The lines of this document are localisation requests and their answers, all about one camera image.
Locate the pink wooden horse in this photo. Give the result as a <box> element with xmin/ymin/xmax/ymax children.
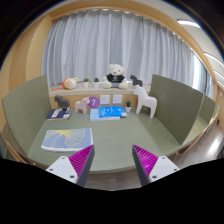
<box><xmin>74</xmin><ymin>97</ymin><xmax>90</xmax><ymax>114</ymax></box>

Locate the dark navy book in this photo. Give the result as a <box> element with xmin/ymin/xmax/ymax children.
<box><xmin>47</xmin><ymin>109</ymin><xmax>71</xmax><ymax>120</ymax></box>

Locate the small potted plant right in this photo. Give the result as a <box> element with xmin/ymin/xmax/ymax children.
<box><xmin>94</xmin><ymin>78</ymin><xmax>99</xmax><ymax>88</ymax></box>

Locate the folded blue yellow towel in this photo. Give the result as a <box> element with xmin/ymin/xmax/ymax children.
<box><xmin>41</xmin><ymin>128</ymin><xmax>93</xmax><ymax>152</ymax></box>

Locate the white wooden horse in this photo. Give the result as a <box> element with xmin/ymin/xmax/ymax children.
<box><xmin>134</xmin><ymin>85</ymin><xmax>157</xmax><ymax>118</ymax></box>

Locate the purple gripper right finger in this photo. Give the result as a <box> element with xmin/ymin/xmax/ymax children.
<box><xmin>132</xmin><ymin>145</ymin><xmax>179</xmax><ymax>186</ymax></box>

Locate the white wall socket left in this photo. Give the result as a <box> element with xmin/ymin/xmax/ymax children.
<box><xmin>100</xmin><ymin>95</ymin><xmax>110</xmax><ymax>105</ymax></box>

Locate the purple round number sign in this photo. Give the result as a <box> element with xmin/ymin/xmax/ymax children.
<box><xmin>88</xmin><ymin>96</ymin><xmax>100</xmax><ymax>108</ymax></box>

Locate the white teddy bear black shirt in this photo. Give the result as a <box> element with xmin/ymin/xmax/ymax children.
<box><xmin>102</xmin><ymin>64</ymin><xmax>128</xmax><ymax>90</ymax></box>

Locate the white wall socket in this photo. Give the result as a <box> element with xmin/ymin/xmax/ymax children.
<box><xmin>113</xmin><ymin>95</ymin><xmax>122</xmax><ymax>104</ymax></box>
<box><xmin>100</xmin><ymin>95</ymin><xmax>110</xmax><ymax>105</ymax></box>

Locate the white grey curtain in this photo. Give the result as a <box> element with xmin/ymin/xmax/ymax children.
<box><xmin>41</xmin><ymin>10</ymin><xmax>193</xmax><ymax>86</ymax></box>

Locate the green left partition panel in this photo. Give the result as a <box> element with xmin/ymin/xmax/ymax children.
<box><xmin>2</xmin><ymin>75</ymin><xmax>51</xmax><ymax>154</ymax></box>

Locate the dark grey wooden horse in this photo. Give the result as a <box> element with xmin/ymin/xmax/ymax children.
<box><xmin>54</xmin><ymin>95</ymin><xmax>70</xmax><ymax>111</ymax></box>

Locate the small black horse figure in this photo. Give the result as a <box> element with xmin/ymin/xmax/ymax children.
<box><xmin>130</xmin><ymin>75</ymin><xmax>143</xmax><ymax>87</ymax></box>

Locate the white wall socket right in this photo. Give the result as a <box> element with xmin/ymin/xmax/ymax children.
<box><xmin>113</xmin><ymin>95</ymin><xmax>122</xmax><ymax>104</ymax></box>

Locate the green partition panel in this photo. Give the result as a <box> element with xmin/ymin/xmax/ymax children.
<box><xmin>150</xmin><ymin>74</ymin><xmax>203</xmax><ymax>144</ymax></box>
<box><xmin>2</xmin><ymin>75</ymin><xmax>51</xmax><ymax>154</ymax></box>

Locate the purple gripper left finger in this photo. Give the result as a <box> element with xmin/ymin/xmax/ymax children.
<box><xmin>46</xmin><ymin>145</ymin><xmax>95</xmax><ymax>187</ymax></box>

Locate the wooden window shelf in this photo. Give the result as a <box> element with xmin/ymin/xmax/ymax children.
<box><xmin>48</xmin><ymin>82</ymin><xmax>152</xmax><ymax>99</ymax></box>

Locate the light blue book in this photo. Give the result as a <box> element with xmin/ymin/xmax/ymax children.
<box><xmin>90</xmin><ymin>109</ymin><xmax>120</xmax><ymax>121</ymax></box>

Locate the green right partition panel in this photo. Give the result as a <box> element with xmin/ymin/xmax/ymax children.
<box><xmin>150</xmin><ymin>74</ymin><xmax>203</xmax><ymax>144</ymax></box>

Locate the small potted plant on table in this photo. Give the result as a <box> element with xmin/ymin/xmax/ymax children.
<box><xmin>125</xmin><ymin>100</ymin><xmax>132</xmax><ymax>113</ymax></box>

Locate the orange white plush toy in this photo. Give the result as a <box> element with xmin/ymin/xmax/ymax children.
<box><xmin>62</xmin><ymin>78</ymin><xmax>79</xmax><ymax>90</ymax></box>

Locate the small potted plant left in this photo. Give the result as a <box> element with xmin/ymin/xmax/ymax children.
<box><xmin>83</xmin><ymin>78</ymin><xmax>89</xmax><ymax>88</ymax></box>

